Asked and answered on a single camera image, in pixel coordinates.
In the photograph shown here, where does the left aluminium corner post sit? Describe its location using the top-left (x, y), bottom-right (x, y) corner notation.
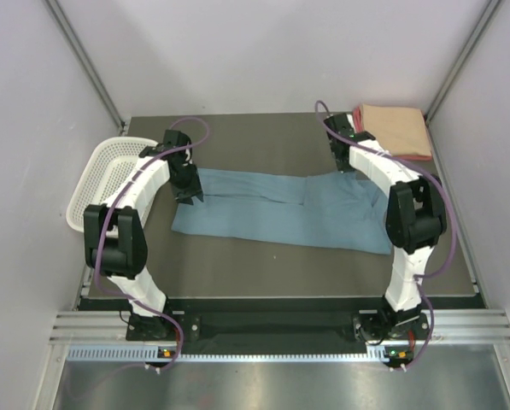
top-left (42, 0), bottom-right (126, 131)

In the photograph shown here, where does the slotted grey cable duct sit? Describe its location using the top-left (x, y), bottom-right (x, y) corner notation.
top-left (67, 345), bottom-right (407, 363)

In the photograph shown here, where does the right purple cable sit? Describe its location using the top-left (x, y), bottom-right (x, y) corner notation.
top-left (314, 100), bottom-right (458, 372)

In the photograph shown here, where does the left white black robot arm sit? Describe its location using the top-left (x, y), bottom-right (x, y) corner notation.
top-left (83, 129), bottom-right (203, 340)

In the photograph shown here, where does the blue t shirt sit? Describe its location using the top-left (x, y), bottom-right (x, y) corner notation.
top-left (172, 168), bottom-right (391, 255)

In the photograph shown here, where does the white perforated plastic basket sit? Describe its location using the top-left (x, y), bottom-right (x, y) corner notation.
top-left (66, 137), bottom-right (170, 233)

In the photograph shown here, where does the aluminium corner post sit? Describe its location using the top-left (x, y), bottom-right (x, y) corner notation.
top-left (42, 0), bottom-right (126, 131)
top-left (425, 0), bottom-right (504, 126)

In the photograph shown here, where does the right aluminium corner post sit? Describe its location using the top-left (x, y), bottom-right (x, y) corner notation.
top-left (425, 0), bottom-right (504, 126)

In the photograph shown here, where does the folded peach t shirt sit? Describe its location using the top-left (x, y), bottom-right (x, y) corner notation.
top-left (358, 103), bottom-right (432, 157)

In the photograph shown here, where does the purple cable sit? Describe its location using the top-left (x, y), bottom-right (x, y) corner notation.
top-left (314, 100), bottom-right (458, 372)
top-left (92, 117), bottom-right (211, 372)

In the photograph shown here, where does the folded pink t shirt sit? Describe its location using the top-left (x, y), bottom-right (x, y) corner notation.
top-left (350, 105), bottom-right (433, 162)

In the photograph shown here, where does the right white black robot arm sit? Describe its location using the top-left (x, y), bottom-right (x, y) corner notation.
top-left (323, 114), bottom-right (447, 345)

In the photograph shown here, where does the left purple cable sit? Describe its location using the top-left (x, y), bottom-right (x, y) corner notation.
top-left (92, 117), bottom-right (211, 372)

